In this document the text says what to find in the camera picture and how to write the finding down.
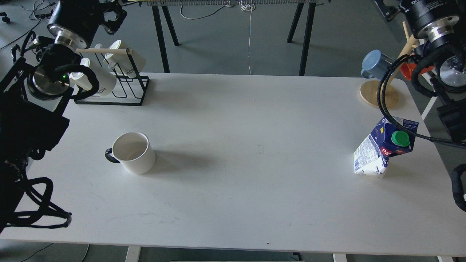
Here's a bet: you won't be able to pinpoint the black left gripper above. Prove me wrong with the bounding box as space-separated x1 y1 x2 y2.
98 0 127 35

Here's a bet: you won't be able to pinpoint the white mug black handle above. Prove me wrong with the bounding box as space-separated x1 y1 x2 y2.
104 132 156 175

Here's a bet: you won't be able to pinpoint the blue white milk carton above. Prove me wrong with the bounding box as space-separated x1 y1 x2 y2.
353 116 418 178

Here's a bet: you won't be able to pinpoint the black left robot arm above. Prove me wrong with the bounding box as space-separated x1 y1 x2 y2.
0 0 127 230

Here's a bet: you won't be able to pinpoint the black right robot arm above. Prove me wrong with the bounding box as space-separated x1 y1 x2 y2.
377 0 465 149

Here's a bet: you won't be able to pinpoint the blue metal cup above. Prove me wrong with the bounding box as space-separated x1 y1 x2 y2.
361 49 395 80

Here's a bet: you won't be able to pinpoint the orange cup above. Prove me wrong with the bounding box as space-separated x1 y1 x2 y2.
400 63 434 81

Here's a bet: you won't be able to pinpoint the white hanging mug rear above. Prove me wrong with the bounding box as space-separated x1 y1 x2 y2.
103 50 146 79

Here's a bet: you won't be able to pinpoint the white hanging mug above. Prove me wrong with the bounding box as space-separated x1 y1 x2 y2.
103 50 146 79
70 58 118 96

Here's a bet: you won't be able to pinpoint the black trestle table legs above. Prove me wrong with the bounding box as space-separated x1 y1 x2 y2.
148 0 318 76

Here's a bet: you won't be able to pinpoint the white hanging mug front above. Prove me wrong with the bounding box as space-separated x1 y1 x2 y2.
70 58 118 96

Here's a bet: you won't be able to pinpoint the wooden mug tree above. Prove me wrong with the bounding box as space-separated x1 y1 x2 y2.
359 21 419 108

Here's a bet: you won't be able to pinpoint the black wire mug rack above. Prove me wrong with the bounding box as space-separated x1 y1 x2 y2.
75 47 150 106

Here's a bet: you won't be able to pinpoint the white hanging cord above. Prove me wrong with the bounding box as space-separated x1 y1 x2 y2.
240 3 255 75

